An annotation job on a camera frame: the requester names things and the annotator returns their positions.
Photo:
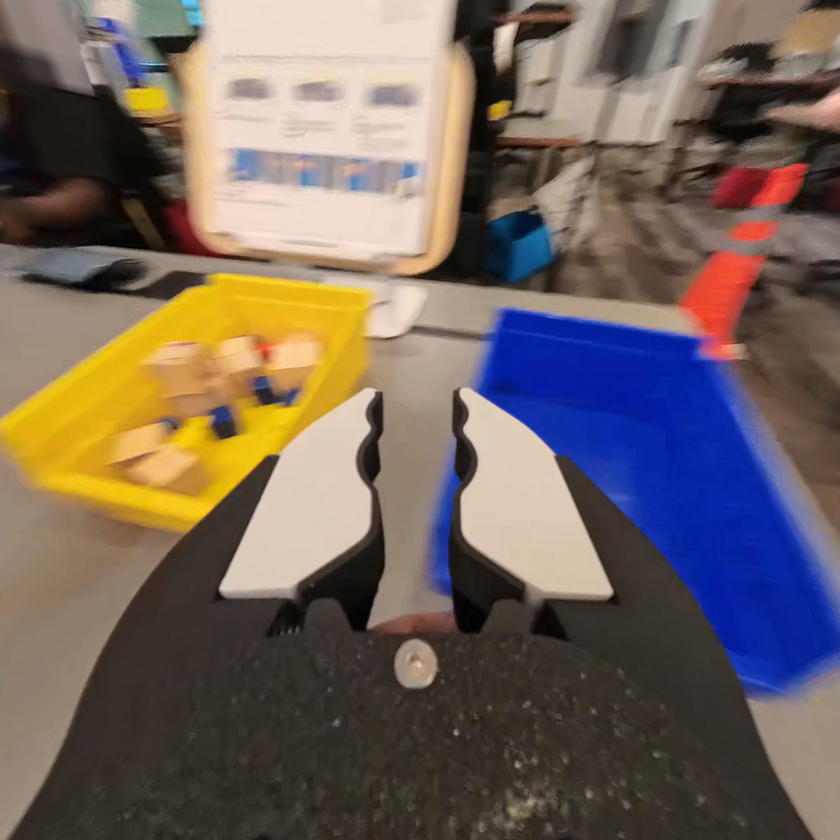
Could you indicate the pile of mixed wooden cubes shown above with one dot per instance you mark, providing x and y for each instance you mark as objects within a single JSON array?
[{"x": 164, "y": 466}]

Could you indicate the red bag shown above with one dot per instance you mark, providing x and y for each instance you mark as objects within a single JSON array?
[
  {"x": 180, "y": 229},
  {"x": 738, "y": 187}
]

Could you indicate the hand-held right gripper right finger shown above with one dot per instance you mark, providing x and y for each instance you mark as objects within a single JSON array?
[{"x": 525, "y": 525}]

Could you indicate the wooden board with instruction poster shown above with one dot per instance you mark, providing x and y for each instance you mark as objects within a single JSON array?
[{"x": 328, "y": 216}]

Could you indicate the small wooden table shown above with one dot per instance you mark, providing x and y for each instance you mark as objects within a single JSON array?
[{"x": 538, "y": 141}]

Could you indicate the white printed sheet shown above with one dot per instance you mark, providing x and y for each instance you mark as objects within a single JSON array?
[{"x": 564, "y": 193}]

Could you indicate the orange traffic cone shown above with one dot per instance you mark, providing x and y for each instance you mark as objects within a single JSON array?
[{"x": 722, "y": 282}]

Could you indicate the yellow plastic box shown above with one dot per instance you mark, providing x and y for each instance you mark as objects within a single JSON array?
[{"x": 79, "y": 407}]

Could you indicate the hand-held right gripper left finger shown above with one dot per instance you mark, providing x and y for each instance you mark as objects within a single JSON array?
[{"x": 308, "y": 525}]

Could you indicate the blue plastic box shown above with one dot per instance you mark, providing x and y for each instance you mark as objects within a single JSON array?
[{"x": 656, "y": 492}]

